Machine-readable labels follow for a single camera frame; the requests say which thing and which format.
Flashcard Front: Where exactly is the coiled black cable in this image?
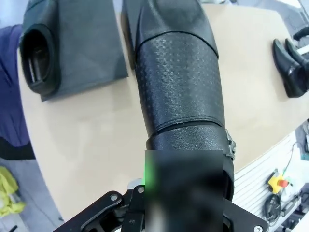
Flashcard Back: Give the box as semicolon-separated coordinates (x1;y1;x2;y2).
264;193;282;221

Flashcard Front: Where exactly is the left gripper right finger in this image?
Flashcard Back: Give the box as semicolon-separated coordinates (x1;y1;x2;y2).
223;199;269;232

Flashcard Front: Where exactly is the black shoe stand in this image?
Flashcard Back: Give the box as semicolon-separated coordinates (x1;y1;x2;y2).
40;0;129;103

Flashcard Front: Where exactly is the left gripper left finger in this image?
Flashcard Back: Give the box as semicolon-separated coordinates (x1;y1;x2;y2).
54;178;146;232

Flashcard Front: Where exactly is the aluminium slat panel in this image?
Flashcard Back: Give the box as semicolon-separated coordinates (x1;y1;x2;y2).
233;130;309;232

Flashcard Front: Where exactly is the yellow emergency stop button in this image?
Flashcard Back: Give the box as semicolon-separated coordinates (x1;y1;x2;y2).
268;174;289;194

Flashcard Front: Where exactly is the yellow cloth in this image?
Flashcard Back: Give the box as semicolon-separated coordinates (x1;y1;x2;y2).
0;165;26;216

